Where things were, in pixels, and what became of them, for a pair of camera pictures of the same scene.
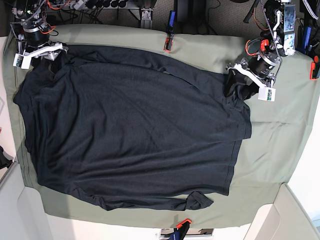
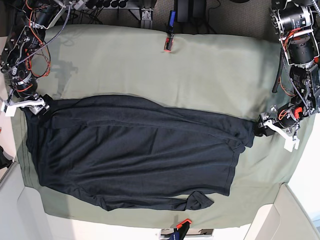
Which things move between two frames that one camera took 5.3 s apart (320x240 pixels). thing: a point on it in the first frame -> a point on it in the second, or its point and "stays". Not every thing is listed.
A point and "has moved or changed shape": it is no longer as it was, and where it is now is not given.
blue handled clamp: x=172 y=17 stays
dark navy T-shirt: x=124 y=131 has moved or changed shape
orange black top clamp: x=168 y=43 stays
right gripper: x=261 y=74 -> x=286 y=115
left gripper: x=49 y=52 -> x=37 y=105
